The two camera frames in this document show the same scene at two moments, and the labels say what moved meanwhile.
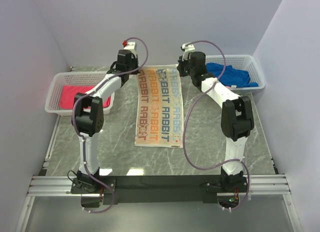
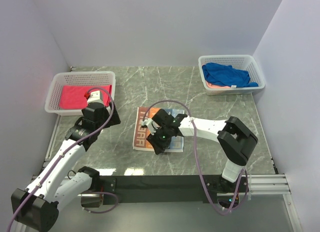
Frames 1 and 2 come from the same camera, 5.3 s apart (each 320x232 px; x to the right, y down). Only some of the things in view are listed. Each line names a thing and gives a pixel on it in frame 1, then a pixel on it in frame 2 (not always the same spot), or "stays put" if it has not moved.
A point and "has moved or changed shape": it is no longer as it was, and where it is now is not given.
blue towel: (232, 76) stays put
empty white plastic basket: (86, 78) stays put
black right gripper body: (185, 69) → (161, 137)
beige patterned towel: (159, 120) has moved or changed shape
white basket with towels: (241, 73) stays put
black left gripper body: (134, 64) → (114, 120)
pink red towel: (67, 93) stays put
